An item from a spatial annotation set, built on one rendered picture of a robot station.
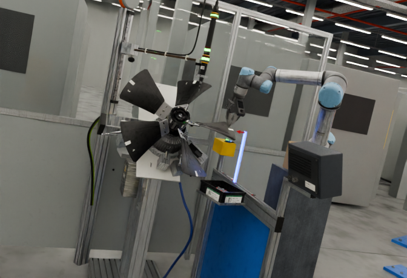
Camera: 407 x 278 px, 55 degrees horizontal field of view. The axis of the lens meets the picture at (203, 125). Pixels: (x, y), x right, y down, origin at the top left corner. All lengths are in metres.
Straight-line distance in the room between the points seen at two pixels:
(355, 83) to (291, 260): 4.17
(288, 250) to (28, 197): 1.78
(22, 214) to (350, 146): 4.84
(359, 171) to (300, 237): 4.17
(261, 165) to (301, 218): 0.94
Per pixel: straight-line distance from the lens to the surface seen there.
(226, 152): 2.63
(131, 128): 2.08
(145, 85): 2.28
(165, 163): 2.25
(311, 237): 2.60
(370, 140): 6.64
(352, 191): 6.68
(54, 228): 3.10
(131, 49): 2.63
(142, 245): 2.53
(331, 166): 1.72
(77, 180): 2.98
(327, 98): 2.09
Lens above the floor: 1.41
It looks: 6 degrees down
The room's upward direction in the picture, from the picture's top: 12 degrees clockwise
